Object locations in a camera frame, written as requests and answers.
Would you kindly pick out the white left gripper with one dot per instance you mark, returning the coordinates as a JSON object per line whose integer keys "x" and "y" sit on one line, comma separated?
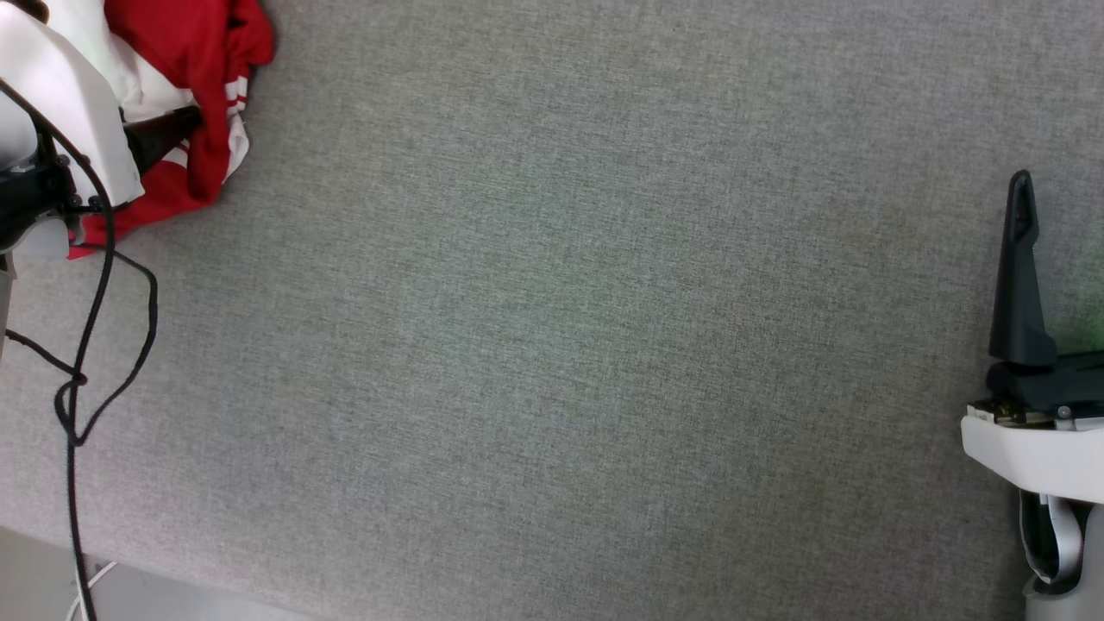
{"x": 78, "y": 112}

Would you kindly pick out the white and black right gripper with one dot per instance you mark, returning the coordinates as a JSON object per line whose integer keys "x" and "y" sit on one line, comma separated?
{"x": 1048, "y": 453}

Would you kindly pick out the red and white garment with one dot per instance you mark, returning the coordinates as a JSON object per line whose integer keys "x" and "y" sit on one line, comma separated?
{"x": 207, "y": 60}

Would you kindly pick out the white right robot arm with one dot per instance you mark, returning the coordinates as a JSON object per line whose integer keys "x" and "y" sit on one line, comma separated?
{"x": 1066, "y": 535}

